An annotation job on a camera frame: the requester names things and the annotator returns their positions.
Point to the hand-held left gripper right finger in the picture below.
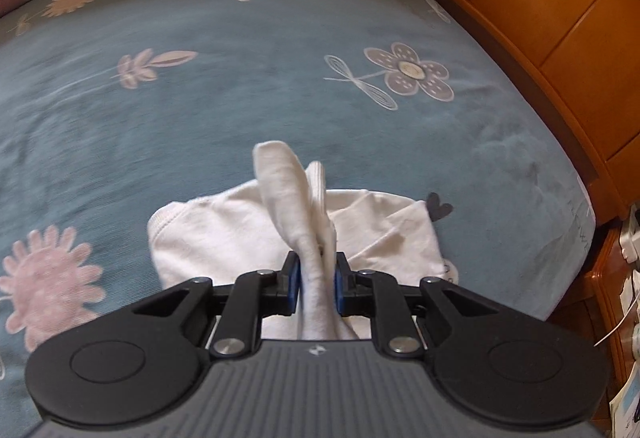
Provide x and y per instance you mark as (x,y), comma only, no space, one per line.
(339,287)

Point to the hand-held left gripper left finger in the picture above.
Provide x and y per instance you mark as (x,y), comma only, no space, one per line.
(294,285)

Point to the white long-sleeve shirt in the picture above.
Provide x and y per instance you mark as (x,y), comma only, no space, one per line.
(225,233)

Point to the bed with blue floral sheet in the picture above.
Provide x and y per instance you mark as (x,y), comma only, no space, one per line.
(225,93)

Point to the wooden nightstand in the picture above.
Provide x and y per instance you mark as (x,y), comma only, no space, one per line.
(595,298)

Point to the white plug adapter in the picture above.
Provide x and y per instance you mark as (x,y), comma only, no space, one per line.
(631,238)

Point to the white paper packet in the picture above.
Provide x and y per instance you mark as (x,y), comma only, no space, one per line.
(627,408)

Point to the wooden headboard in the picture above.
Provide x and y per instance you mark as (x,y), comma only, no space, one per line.
(550,8)

